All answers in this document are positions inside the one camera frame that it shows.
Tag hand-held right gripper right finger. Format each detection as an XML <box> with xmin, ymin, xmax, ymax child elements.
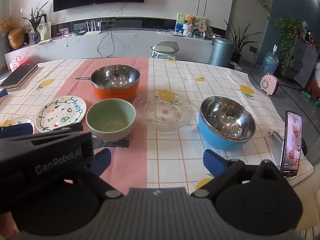
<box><xmin>190</xmin><ymin>149</ymin><xmax>287</xmax><ymax>198</ymax></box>

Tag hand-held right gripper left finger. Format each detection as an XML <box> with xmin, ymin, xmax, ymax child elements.
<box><xmin>84</xmin><ymin>148</ymin><xmax>123</xmax><ymax>200</ymax></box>

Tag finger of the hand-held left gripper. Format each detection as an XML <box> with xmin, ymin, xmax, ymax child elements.
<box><xmin>64</xmin><ymin>122</ymin><xmax>84</xmax><ymax>132</ymax></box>
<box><xmin>0</xmin><ymin>123</ymin><xmax>35</xmax><ymax>139</ymax></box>

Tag white fruit painted plate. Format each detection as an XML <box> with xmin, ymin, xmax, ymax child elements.
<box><xmin>35</xmin><ymin>95</ymin><xmax>87</xmax><ymax>133</ymax></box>

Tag blue steel bowl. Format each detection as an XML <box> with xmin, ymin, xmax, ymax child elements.
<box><xmin>198</xmin><ymin>96</ymin><xmax>256</xmax><ymax>151</ymax></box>

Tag green ceramic bowl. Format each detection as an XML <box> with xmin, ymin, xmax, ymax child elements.
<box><xmin>85</xmin><ymin>98</ymin><xmax>137</xmax><ymax>141</ymax></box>

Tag orange steel bowl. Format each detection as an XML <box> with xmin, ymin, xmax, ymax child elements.
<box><xmin>90</xmin><ymin>64</ymin><xmax>141</xmax><ymax>101</ymax></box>

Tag clear glass plate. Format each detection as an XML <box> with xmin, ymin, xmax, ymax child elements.
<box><xmin>132</xmin><ymin>90</ymin><xmax>194</xmax><ymax>134</ymax></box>

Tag person's left forearm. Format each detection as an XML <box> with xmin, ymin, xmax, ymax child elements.
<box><xmin>0</xmin><ymin>211</ymin><xmax>19</xmax><ymax>240</ymax></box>

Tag small glass dish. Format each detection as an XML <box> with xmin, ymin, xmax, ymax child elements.
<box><xmin>11</xmin><ymin>116</ymin><xmax>34</xmax><ymax>130</ymax></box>

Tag black notebook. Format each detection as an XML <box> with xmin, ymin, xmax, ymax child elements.
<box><xmin>0</xmin><ymin>63</ymin><xmax>39</xmax><ymax>92</ymax></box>

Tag white phone stand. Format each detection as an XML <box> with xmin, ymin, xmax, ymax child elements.
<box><xmin>265</xmin><ymin>130</ymin><xmax>285</xmax><ymax>166</ymax></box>

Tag pink storage box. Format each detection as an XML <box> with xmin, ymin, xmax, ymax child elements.
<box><xmin>9</xmin><ymin>56</ymin><xmax>29</xmax><ymax>71</ymax></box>

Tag smartphone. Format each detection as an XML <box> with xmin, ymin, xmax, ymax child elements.
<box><xmin>280</xmin><ymin>110</ymin><xmax>305</xmax><ymax>178</ymax></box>

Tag golden brown vase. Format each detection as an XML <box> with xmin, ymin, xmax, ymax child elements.
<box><xmin>8</xmin><ymin>27</ymin><xmax>26</xmax><ymax>50</ymax></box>

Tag white router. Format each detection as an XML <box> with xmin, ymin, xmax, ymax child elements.
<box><xmin>83</xmin><ymin>19</ymin><xmax>102</xmax><ymax>35</ymax></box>

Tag pink fan heater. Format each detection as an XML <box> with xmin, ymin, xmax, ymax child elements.
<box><xmin>260</xmin><ymin>72</ymin><xmax>280</xmax><ymax>96</ymax></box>

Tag white marble tv console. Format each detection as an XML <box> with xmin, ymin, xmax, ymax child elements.
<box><xmin>4</xmin><ymin>26</ymin><xmax>216</xmax><ymax>63</ymax></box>

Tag dried yellow flowers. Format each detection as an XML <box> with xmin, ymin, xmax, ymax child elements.
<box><xmin>0</xmin><ymin>15</ymin><xmax>13</xmax><ymax>33</ymax></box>

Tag grey trash can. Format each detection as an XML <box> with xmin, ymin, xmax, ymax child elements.
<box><xmin>208</xmin><ymin>37</ymin><xmax>233</xmax><ymax>67</ymax></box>

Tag grass plant in blue vase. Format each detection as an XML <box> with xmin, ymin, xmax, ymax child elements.
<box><xmin>22</xmin><ymin>1</ymin><xmax>50</xmax><ymax>44</ymax></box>

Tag blue water bottle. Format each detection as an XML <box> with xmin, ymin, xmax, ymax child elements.
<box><xmin>260</xmin><ymin>44</ymin><xmax>279</xmax><ymax>74</ymax></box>

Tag grey stool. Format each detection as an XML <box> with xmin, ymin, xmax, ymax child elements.
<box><xmin>150</xmin><ymin>41</ymin><xmax>179</xmax><ymax>59</ymax></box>

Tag long leaf potted plant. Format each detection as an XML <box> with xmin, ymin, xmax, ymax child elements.
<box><xmin>223</xmin><ymin>18</ymin><xmax>262</xmax><ymax>63</ymax></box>

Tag colourful toy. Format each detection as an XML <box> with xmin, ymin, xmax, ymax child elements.
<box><xmin>302</xmin><ymin>62</ymin><xmax>320</xmax><ymax>106</ymax></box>

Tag round decorative fan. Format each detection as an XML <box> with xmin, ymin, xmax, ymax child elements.
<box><xmin>197</xmin><ymin>21</ymin><xmax>213</xmax><ymax>39</ymax></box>

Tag dark grey cabinet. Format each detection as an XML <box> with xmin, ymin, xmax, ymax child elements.
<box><xmin>282</xmin><ymin>33</ymin><xmax>320</xmax><ymax>88</ymax></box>

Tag teddy bear toy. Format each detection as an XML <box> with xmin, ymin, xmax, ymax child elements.
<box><xmin>176</xmin><ymin>12</ymin><xmax>207</xmax><ymax>34</ymax></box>

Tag green climbing vine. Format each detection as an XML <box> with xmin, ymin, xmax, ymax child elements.
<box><xmin>243</xmin><ymin>0</ymin><xmax>303</xmax><ymax>68</ymax></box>

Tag black cable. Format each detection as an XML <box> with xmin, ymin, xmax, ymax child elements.
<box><xmin>97</xmin><ymin>28</ymin><xmax>116</xmax><ymax>57</ymax></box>

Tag portrait photo frame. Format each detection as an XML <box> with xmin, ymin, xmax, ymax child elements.
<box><xmin>37</xmin><ymin>22</ymin><xmax>52</xmax><ymax>41</ymax></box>

